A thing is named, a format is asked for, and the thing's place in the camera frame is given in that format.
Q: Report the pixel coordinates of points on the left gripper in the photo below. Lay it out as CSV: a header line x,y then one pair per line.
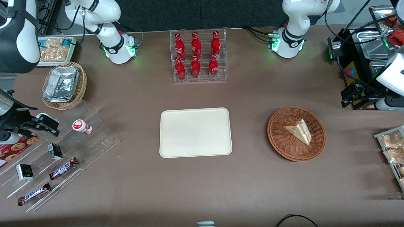
x,y
370,92

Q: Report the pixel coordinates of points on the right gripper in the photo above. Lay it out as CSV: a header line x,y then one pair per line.
x,y
15,118

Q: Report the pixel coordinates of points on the triangle sandwich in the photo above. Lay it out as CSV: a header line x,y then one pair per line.
x,y
298,130

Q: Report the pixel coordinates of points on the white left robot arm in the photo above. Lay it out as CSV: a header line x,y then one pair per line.
x,y
293,19

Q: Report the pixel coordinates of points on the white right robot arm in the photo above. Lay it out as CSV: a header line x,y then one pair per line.
x,y
107,12

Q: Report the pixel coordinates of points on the tray of snack bags right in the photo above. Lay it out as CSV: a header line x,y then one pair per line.
x,y
378,136

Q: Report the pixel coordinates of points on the light wicker basket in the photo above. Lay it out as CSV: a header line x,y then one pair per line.
x,y
82,85

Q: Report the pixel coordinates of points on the brown round wicker basket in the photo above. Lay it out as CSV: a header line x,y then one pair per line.
x,y
284,145

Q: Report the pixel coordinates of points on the white snack tray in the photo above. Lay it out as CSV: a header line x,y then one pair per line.
x,y
73,42

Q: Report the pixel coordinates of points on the cream plastic tray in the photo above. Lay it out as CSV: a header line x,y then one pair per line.
x,y
195,132

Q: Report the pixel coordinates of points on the black food warmer cabinet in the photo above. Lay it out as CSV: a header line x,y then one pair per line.
x,y
353,77

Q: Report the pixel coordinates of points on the small black white carton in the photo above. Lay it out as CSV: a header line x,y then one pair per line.
x,y
24,172
55,151

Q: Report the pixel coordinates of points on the white bottle with red cap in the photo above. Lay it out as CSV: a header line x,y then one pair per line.
x,y
80,126

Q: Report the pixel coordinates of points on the red cookie box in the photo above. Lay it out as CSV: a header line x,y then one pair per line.
x,y
15,148

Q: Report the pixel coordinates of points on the steel food pan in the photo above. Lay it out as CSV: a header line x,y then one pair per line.
x,y
377,67
375,47

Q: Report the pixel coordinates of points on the silver foil packet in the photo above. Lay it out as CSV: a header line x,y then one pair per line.
x,y
61,83

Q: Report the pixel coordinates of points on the Snickers chocolate bar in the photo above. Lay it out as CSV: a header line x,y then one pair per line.
x,y
63,168
34,194

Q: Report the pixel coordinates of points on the clear acrylic stepped stand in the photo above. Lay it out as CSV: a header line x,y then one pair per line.
x,y
94,148

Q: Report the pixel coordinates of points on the clear bag of pastries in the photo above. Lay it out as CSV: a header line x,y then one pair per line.
x,y
391,140
394,156

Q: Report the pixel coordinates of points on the clear bag of snacks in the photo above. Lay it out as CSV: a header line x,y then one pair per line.
x,y
55,52

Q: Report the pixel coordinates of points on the red food in warmer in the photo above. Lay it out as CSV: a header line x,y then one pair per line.
x,y
398,39

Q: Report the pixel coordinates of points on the red cola bottle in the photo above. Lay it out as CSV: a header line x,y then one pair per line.
x,y
195,68
180,70
196,46
179,47
213,67
216,45

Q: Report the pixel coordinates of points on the clear acrylic bottle rack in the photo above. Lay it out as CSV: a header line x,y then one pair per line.
x,y
203,78

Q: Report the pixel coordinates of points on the grey white object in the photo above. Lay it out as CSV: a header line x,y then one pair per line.
x,y
205,224

